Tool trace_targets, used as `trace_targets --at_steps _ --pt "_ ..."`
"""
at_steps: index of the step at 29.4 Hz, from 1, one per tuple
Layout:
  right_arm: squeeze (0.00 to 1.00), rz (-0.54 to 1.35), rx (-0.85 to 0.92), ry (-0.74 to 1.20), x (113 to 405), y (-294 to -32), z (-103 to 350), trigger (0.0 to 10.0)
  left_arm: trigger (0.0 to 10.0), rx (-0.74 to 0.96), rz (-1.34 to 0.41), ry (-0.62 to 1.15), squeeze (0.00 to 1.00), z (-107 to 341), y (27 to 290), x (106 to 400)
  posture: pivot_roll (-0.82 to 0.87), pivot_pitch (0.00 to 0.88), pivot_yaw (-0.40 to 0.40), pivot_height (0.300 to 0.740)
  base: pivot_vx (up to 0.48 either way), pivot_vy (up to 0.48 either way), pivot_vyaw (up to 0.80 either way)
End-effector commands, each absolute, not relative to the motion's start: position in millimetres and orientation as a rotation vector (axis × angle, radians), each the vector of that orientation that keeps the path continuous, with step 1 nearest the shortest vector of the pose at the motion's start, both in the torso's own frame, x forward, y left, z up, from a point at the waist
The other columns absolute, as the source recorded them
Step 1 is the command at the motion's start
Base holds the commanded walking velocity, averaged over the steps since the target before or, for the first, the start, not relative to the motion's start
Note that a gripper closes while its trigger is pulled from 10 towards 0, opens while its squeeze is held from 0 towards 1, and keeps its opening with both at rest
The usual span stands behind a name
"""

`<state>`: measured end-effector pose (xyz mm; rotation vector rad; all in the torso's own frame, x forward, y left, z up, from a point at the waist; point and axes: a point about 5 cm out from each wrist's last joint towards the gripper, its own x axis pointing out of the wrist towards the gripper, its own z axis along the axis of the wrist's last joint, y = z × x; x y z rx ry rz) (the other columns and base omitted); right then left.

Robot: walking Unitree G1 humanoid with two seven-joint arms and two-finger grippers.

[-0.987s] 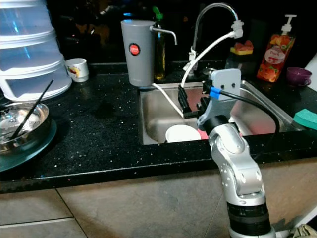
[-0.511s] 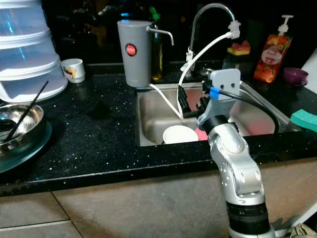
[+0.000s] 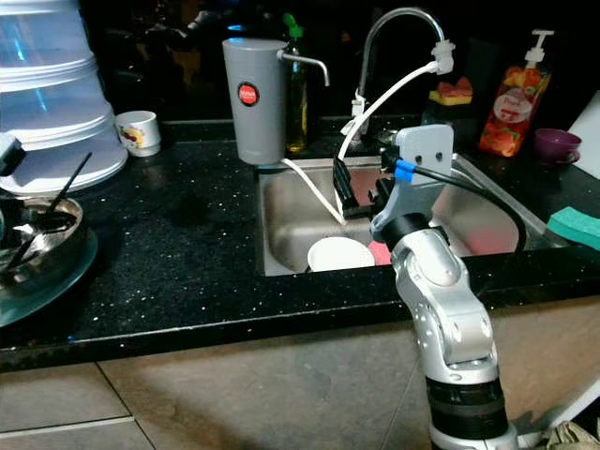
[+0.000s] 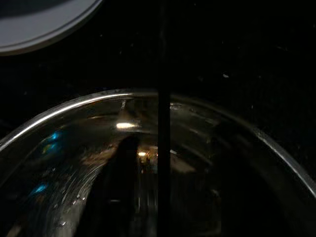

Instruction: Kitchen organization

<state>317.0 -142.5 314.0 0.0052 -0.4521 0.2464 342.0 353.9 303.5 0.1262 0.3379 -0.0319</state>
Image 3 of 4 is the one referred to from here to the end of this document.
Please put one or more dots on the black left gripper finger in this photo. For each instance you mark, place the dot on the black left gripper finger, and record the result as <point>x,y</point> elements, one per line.
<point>52,223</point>

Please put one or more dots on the stainless steel bowl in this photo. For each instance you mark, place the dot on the stainless steel bowl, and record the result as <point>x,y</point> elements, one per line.
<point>61,253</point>

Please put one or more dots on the teal plate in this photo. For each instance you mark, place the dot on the teal plate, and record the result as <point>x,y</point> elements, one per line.
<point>56,295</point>

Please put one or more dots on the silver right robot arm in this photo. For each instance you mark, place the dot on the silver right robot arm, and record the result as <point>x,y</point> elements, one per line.
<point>450,309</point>

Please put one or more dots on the silver fork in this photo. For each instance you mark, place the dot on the silver fork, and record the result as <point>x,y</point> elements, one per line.
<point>26,253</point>

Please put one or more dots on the black chopstick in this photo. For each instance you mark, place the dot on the black chopstick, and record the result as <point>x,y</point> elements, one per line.
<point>77,176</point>

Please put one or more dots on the metal sink strainer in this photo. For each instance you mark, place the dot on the metal sink strainer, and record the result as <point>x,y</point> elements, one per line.
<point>386,136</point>

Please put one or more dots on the stainless steel sink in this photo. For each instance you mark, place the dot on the stainless steel sink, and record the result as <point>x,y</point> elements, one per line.
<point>291,206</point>

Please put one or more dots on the pink plate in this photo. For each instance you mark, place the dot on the pink plate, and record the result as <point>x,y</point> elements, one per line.
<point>382,253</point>

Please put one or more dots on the white bowl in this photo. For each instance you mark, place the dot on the white bowl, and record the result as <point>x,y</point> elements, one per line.
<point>339,255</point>

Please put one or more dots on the green-capped oil bottle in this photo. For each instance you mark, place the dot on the green-capped oil bottle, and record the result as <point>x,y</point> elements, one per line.
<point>298,117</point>

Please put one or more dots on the grey water filter jug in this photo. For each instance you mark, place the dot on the grey water filter jug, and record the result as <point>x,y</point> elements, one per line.
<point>255,127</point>

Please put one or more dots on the yellow and red sponge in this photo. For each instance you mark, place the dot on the yellow and red sponge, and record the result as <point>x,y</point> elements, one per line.
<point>451,92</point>

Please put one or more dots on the white printed mug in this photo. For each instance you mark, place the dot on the white printed mug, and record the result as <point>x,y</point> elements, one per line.
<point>138,133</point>

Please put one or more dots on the translucent stacked plastic containers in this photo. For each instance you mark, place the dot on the translucent stacked plastic containers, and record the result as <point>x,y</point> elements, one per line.
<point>56,80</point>

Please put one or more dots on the white faucet adapter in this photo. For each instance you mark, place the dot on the white faucet adapter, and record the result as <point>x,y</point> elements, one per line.
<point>442,58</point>

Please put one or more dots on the orange soap pump bottle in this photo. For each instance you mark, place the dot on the orange soap pump bottle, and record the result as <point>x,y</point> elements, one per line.
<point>514,108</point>

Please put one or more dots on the chrome gooseneck faucet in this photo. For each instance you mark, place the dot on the chrome gooseneck faucet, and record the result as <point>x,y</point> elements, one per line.
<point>398,13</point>

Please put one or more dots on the purple bowl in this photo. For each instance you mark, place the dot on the purple bowl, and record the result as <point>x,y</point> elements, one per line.
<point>556,143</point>

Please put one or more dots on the green sponge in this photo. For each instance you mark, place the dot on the green sponge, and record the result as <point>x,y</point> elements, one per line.
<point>574,228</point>

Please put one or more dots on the white board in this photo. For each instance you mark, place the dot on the white board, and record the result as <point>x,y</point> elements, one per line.
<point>589,122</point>

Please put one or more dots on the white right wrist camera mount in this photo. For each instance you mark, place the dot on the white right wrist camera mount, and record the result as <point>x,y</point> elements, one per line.
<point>427,145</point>

